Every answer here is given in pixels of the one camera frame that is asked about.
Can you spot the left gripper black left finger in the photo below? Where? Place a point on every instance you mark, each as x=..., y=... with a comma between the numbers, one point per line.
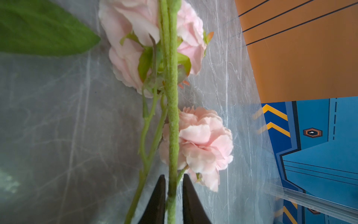
x=156, y=207

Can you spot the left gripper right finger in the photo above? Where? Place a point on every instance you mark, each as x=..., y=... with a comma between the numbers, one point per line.
x=193, y=211

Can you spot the white ranunculus flower stem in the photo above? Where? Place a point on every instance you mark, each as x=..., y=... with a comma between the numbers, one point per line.
x=86, y=88

